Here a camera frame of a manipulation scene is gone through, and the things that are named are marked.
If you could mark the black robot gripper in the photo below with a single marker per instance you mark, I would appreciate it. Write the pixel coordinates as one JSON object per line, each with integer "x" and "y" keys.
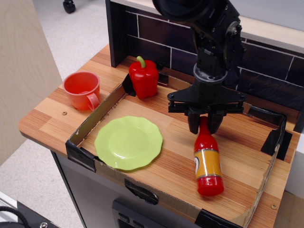
{"x": 204, "y": 95}

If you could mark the red hot sauce bottle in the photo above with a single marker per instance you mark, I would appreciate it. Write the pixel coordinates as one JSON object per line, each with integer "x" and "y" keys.
{"x": 207, "y": 162}

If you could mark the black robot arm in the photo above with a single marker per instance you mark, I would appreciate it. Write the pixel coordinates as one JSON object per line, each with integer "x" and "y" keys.
{"x": 217, "y": 38}

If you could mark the red toy bell pepper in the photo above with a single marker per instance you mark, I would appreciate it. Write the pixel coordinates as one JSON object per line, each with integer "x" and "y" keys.
{"x": 144, "y": 76}

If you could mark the dark tile backsplash panel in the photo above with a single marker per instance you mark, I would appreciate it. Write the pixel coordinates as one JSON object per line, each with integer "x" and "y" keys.
{"x": 269, "y": 73}

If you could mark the green plastic plate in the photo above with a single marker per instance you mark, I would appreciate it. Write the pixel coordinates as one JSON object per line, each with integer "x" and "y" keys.
{"x": 128, "y": 143}

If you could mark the grey control panel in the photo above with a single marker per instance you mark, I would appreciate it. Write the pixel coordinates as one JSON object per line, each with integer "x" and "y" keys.
{"x": 125, "y": 217}

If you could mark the orange plastic cup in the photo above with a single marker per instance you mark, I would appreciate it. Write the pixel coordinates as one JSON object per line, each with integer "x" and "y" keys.
{"x": 83, "y": 90}

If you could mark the black caster wheel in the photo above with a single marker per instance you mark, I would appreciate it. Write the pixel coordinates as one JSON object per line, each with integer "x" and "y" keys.
{"x": 69, "y": 6}

